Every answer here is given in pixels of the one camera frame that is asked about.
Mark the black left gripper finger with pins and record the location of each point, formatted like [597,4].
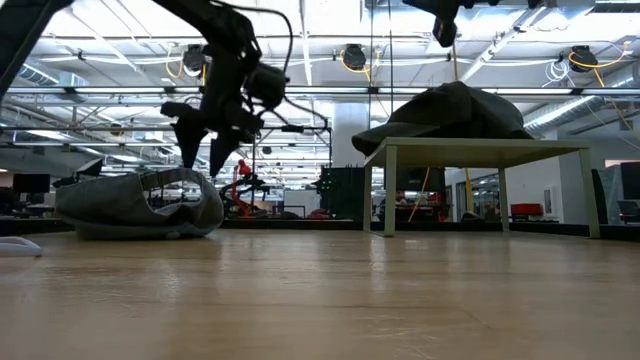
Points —
[189,132]
[222,152]

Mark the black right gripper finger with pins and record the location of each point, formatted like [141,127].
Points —
[445,31]

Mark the blue-grey baseball cap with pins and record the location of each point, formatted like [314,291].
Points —
[450,107]

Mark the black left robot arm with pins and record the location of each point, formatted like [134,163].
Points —
[20,30]

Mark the red robot arm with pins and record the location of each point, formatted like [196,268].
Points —
[242,187]

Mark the long ceiling light bar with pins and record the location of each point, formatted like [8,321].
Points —
[125,90]

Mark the grey baseball cap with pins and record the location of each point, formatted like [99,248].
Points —
[110,205]

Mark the pale green perforated metal stand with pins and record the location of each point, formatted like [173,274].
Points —
[475,150]

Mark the black server cabinet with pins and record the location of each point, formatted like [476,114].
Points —
[342,192]

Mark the red storage box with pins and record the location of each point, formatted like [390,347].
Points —
[526,209]

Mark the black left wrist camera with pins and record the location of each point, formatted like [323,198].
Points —
[267,84]

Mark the black metal frame rig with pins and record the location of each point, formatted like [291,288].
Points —
[300,129]

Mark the black aluminium table frame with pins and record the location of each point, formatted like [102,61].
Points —
[300,225]

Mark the silver ventilation duct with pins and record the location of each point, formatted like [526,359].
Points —
[565,110]

